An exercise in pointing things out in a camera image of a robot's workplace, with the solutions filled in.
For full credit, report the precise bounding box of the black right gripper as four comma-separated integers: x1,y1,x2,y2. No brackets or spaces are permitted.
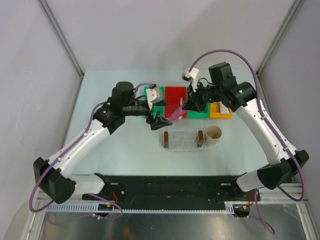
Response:
183,80,223,114

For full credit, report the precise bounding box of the pink toothpaste tube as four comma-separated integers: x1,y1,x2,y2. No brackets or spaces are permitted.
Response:
169,106,185,122

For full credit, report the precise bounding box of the clear glass tray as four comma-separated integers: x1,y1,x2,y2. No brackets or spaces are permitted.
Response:
162,130,218,153

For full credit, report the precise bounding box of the beige cup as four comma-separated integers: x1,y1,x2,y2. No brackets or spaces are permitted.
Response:
205,125,223,147

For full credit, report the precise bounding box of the white toothpaste tube red cap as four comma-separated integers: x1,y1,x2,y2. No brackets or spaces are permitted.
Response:
219,102,230,115

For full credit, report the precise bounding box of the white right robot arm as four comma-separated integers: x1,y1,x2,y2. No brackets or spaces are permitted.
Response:
182,62,309,201

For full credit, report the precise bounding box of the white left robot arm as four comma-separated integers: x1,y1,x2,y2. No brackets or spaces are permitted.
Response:
33,81,172,204

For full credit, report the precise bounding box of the green plastic bin far left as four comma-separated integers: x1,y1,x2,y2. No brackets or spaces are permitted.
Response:
143,86,165,117

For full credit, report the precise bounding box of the green plastic bin with cup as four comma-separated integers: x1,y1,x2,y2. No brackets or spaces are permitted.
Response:
187,103,211,119

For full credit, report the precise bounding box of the red plastic bin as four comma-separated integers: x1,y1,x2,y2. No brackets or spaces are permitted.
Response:
165,86,187,119

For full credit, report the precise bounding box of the yellow plastic bin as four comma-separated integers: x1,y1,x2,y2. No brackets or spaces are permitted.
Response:
209,102,233,119

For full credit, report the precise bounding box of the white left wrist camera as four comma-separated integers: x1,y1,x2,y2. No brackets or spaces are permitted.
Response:
146,86,165,109

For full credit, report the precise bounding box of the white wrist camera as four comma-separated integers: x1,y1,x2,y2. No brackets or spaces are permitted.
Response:
181,67,200,92
146,86,165,109

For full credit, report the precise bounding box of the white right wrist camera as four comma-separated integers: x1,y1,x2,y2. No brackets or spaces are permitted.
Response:
181,67,200,92

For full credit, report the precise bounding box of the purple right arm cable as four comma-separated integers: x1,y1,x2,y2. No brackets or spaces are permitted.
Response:
188,49,308,235

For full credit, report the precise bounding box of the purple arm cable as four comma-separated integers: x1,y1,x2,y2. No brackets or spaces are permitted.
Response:
188,49,308,235
29,81,156,223

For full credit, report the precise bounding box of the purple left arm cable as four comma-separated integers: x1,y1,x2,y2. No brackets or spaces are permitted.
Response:
29,81,156,223

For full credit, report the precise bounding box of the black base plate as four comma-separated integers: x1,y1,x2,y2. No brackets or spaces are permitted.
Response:
98,175,255,207

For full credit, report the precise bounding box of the grey slotted cable duct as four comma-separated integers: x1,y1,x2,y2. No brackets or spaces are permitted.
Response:
46,201,237,214

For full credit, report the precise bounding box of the aluminium frame post left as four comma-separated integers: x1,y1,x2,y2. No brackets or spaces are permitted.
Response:
37,0,85,80

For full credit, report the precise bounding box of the aluminium frame post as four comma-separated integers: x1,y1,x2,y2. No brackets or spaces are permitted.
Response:
257,0,305,72
37,0,85,80

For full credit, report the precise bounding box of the aluminium frame post right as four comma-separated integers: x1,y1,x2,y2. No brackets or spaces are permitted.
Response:
257,0,305,72

